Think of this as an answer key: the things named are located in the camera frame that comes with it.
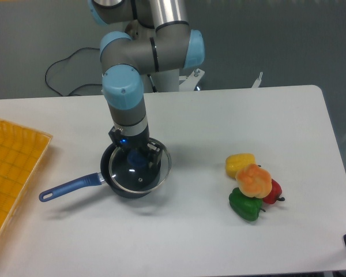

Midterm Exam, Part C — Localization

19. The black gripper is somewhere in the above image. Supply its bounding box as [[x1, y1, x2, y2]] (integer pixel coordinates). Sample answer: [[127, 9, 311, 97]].
[[108, 126, 163, 169]]

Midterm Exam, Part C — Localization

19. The glass lid blue knob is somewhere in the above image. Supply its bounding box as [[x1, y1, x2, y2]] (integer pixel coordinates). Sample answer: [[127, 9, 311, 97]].
[[108, 138, 172, 198]]

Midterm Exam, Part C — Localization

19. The blue saucepan with handle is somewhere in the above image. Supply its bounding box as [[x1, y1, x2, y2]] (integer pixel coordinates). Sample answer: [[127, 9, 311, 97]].
[[38, 143, 162, 203]]

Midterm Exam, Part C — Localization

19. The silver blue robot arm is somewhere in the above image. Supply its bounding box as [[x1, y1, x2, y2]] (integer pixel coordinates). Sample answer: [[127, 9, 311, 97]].
[[88, 1, 205, 163]]

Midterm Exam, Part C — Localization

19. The yellow bell pepper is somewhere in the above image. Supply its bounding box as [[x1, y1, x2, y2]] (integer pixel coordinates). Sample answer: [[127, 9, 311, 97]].
[[225, 153, 256, 178]]

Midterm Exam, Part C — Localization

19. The orange bell pepper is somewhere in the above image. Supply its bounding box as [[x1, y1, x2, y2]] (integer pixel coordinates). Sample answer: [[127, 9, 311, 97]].
[[236, 164, 272, 199]]

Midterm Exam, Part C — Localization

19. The green bell pepper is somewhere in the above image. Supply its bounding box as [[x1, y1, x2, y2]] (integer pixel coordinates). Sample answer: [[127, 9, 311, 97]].
[[228, 188, 266, 222]]

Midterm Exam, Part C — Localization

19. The red bell pepper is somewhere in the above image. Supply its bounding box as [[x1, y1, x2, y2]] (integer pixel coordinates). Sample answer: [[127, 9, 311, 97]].
[[263, 179, 285, 204]]

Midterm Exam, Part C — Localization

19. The yellow plastic basket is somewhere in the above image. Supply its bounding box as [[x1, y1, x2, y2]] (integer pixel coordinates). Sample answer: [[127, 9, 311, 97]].
[[0, 119, 52, 236]]

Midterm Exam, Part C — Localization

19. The white base bracket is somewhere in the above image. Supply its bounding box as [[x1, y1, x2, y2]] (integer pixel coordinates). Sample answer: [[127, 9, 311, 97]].
[[144, 68, 264, 93]]

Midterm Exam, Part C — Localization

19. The black floor cable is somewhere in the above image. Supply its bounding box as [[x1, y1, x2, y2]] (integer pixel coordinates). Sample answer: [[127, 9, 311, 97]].
[[44, 47, 103, 97]]

